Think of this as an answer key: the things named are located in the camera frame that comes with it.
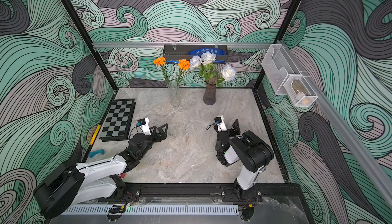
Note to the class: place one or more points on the aluminium wall rail back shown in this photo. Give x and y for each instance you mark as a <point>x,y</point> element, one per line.
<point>139,44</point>

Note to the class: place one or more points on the clear acrylic wall bin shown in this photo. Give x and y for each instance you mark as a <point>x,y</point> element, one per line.
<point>279,64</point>

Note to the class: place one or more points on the black white chessboard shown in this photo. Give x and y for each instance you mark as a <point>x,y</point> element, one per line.
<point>117,124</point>

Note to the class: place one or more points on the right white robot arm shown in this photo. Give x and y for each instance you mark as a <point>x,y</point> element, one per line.
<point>254,154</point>

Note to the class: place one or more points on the dark purple glass vase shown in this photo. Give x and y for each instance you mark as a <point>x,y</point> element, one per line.
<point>209,97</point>

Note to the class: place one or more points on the yellow flat tool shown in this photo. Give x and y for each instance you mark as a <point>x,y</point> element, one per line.
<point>95,134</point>

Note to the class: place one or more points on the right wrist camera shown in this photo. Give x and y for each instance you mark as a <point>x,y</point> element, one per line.
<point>219,124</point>

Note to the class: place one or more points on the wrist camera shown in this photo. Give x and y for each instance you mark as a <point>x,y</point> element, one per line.
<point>143,124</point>
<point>219,124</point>

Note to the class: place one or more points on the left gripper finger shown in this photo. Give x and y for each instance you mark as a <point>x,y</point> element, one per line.
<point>163,131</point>
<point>156,132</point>

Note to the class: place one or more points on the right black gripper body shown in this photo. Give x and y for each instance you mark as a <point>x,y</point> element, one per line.
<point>218,148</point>

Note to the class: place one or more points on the black wall shelf basket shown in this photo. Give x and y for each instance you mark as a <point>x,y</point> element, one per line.
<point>181,51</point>

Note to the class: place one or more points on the aluminium wall rail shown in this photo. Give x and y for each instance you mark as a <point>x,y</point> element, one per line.
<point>370,166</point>
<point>139,44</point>

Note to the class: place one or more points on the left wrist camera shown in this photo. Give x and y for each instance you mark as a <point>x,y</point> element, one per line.
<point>143,124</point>

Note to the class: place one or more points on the white rose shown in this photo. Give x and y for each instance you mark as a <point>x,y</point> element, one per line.
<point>197,61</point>
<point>227,74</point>
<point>207,65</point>

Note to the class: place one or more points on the aluminium wall rail right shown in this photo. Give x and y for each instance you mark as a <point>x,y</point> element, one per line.
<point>370,166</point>

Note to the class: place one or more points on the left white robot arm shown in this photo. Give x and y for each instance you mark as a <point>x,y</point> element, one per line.
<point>72,183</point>

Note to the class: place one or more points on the teal plastic handle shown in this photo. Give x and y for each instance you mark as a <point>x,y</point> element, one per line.
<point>96,152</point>

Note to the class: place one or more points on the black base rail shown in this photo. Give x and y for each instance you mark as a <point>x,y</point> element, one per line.
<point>227,192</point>

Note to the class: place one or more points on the white slotted cable duct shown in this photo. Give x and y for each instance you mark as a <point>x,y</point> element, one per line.
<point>156,210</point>

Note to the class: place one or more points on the small clear acrylic bin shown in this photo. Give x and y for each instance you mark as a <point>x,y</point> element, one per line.
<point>299,94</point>

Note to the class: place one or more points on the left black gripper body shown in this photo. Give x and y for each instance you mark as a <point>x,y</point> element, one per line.
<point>152,139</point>

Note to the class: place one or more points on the orange marigold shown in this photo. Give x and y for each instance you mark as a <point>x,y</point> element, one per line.
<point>160,64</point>
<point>183,65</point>

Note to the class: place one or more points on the clear glass vase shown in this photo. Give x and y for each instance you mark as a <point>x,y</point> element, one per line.
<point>173,92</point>

